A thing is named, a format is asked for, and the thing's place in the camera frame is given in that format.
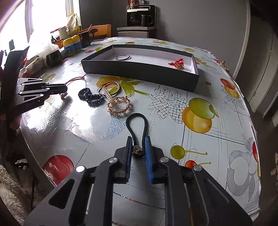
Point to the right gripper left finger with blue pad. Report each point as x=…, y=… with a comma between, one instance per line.
x=124, y=156

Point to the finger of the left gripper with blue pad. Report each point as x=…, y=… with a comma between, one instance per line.
x=45, y=89
x=30, y=81

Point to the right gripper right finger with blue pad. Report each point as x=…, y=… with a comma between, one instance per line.
x=153, y=164

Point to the pearl hair clip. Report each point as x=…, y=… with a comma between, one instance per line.
x=107, y=94

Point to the gold wire bangle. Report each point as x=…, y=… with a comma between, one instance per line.
x=112, y=87

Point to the black jewelry box tray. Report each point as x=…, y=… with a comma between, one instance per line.
x=147, y=63

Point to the red bead gold charm jewelry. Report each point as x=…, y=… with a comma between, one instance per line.
x=178, y=64

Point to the dark round cup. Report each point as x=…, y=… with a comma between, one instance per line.
x=54, y=58

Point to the yellow lid bottle front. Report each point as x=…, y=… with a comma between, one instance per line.
x=69, y=47

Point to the yellow lid bottle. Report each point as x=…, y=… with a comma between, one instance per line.
x=69, y=47
x=77, y=43

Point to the yellow lid bottle rear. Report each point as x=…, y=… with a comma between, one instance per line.
x=77, y=43

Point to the white mug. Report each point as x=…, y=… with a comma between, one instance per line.
x=63, y=32

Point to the black mug with spoon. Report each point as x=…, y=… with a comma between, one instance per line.
x=86, y=36

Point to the fruit pattern tablecloth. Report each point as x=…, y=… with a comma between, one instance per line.
x=210, y=127

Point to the wooden chair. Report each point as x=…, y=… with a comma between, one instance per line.
x=98, y=32

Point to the silver bangle pair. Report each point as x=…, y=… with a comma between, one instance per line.
x=123, y=57

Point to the grey cabinet under coffee machine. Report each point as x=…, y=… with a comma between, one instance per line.
x=137, y=31

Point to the black coffee machine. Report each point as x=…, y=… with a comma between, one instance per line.
x=141, y=15

